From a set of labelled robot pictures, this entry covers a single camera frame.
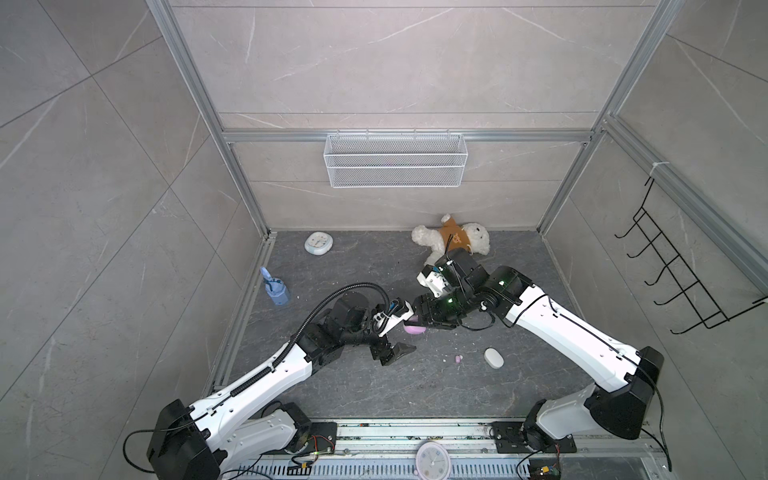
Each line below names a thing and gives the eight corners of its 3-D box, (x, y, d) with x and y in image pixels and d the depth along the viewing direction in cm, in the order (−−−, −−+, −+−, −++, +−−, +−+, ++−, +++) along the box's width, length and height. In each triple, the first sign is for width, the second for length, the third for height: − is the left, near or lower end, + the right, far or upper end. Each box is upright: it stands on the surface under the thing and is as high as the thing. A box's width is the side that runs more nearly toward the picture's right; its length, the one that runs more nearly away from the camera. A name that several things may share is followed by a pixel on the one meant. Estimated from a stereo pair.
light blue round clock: (303, 255, 114) (302, 251, 112) (308, 235, 120) (307, 231, 118) (331, 255, 114) (330, 251, 112) (334, 235, 120) (333, 231, 118)
